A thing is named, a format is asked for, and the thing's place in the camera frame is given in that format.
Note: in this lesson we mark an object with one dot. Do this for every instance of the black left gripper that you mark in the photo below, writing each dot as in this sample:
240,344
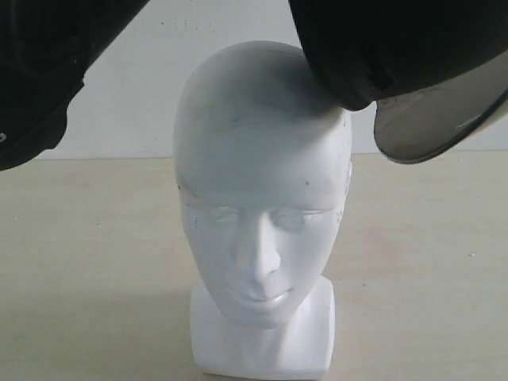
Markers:
46,49

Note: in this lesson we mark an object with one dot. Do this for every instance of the black helmet with tinted visor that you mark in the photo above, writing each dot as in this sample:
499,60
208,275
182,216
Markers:
436,71

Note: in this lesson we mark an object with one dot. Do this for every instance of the white mannequin head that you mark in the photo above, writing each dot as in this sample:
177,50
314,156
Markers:
262,159

